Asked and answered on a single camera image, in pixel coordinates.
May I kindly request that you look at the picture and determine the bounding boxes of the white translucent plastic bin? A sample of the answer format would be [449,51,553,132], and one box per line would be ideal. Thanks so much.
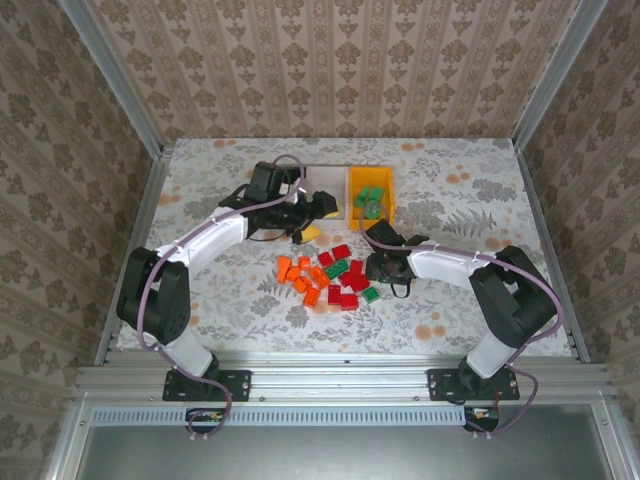
[304,164,350,225]

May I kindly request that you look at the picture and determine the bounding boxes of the black plastic bin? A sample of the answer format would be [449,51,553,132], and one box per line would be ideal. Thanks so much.
[284,165,308,199]

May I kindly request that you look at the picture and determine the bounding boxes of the orange plastic bin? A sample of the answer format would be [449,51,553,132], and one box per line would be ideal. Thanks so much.
[347,166,397,233]

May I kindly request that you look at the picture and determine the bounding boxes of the floral patterned table cover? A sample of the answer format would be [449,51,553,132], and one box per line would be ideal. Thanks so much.
[115,137,575,357]

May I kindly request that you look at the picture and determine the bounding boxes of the grey metal panel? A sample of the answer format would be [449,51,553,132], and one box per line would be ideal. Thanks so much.
[74,404,619,480]

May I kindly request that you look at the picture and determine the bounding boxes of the aluminium frame cross rail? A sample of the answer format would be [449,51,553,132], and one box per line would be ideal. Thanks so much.
[74,349,614,403]

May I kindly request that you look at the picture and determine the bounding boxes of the aluminium table side rail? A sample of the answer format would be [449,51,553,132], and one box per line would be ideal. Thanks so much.
[94,144,175,365]
[512,139,592,364]

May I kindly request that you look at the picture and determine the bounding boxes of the white slotted cable duct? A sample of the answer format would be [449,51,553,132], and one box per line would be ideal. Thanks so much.
[91,405,467,427]

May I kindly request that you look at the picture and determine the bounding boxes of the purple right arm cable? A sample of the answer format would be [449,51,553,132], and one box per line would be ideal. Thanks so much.
[358,201,564,441]

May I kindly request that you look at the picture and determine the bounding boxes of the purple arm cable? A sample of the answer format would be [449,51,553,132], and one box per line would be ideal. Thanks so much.
[135,153,307,442]
[358,201,564,441]

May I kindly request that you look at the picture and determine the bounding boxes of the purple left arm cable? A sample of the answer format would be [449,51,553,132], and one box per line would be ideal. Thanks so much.
[135,153,307,442]

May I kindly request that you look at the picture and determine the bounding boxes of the aluminium frame post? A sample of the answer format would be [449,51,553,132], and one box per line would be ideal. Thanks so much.
[512,0,609,151]
[57,0,167,157]

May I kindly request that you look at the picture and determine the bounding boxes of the aluminium lower frame rail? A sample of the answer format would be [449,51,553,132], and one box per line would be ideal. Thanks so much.
[42,399,96,480]
[592,399,640,480]

